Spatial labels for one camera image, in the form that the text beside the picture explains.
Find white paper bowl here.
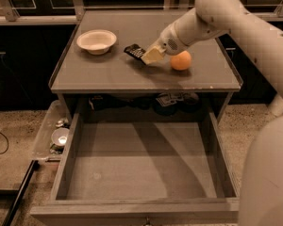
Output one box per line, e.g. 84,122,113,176
76,29,117,56

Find black floor rail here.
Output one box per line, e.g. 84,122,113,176
0,160,40,226

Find white metal window railing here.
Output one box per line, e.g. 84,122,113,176
0,0,283,26

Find open grey top drawer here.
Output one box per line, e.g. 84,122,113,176
31,108,239,226

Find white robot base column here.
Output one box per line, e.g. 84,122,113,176
238,94,283,226

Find dark items behind drawer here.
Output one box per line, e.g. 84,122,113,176
89,92,202,116

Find small white bowl in bin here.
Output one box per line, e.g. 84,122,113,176
51,128,69,147

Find clear plastic storage bin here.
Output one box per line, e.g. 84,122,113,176
32,100,70,161

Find black cable on floor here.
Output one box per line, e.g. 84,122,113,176
0,124,10,154

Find grey wooden cabinet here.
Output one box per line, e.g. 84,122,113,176
48,9,244,124

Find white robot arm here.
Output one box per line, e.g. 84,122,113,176
141,0,283,99

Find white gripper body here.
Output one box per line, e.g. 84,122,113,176
154,24,187,56

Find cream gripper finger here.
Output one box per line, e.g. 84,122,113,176
141,45,165,65

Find orange fruit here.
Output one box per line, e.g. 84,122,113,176
170,51,191,71

